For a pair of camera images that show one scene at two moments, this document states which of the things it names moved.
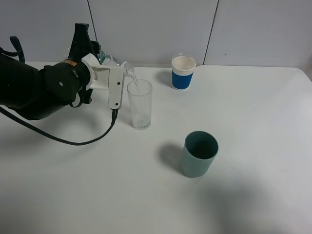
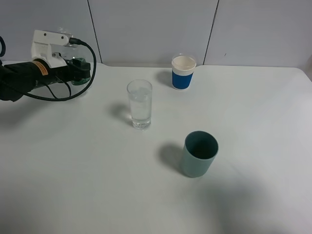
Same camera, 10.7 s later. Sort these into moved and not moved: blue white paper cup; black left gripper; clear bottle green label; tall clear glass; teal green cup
Moved: black left gripper; clear bottle green label
Not moved: blue white paper cup; tall clear glass; teal green cup
